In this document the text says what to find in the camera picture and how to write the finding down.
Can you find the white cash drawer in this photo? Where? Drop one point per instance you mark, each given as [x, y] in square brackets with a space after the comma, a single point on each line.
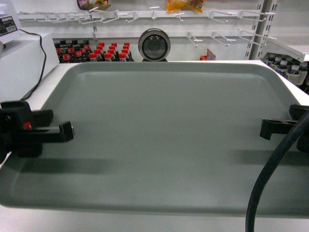
[22, 62]

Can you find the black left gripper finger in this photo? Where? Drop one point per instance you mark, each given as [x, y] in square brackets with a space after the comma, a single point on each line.
[62, 133]

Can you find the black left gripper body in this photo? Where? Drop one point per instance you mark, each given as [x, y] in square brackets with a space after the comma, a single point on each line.
[16, 119]

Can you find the black barcode scanner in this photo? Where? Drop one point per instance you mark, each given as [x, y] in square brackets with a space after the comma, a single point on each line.
[154, 45]

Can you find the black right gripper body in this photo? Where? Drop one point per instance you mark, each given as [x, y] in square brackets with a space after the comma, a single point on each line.
[300, 132]

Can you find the grey rectangular serving tray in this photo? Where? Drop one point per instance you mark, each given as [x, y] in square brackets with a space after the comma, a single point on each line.
[154, 137]

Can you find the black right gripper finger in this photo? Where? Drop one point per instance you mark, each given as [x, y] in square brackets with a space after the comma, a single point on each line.
[271, 126]

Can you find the white slotted shelf upright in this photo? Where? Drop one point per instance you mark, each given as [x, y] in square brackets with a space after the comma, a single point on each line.
[262, 27]

